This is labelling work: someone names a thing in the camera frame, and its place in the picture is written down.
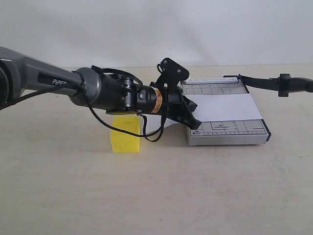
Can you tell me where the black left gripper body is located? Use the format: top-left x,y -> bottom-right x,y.
164,89 -> 189,122

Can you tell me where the white paper strip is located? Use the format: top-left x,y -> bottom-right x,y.
141,94 -> 263,135

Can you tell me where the yellow foam block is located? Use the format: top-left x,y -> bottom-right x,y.
110,116 -> 140,153

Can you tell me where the black cutter blade arm handle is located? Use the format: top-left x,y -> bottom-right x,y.
224,73 -> 313,97

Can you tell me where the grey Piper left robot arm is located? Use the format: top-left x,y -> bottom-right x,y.
0,47 -> 201,129

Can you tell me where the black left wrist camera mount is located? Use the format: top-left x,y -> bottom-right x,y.
150,57 -> 190,93

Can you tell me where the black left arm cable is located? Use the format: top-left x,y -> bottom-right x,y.
0,65 -> 169,142

